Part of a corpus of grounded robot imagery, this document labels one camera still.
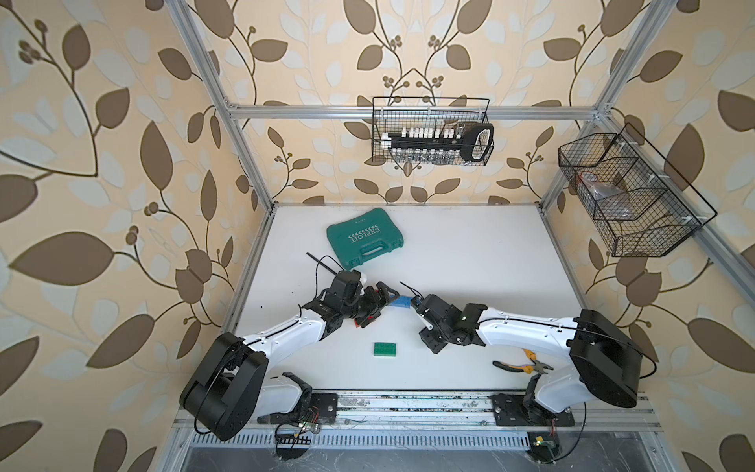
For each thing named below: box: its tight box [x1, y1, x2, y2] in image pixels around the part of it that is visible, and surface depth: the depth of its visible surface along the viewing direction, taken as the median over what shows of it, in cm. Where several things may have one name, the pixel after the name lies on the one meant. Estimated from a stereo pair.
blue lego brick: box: [389, 295, 413, 309], surface depth 82 cm
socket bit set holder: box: [381, 122, 494, 165], surface depth 86 cm
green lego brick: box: [373, 342, 398, 357], surface depth 85 cm
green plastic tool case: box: [326, 207, 405, 270], surface depth 107 cm
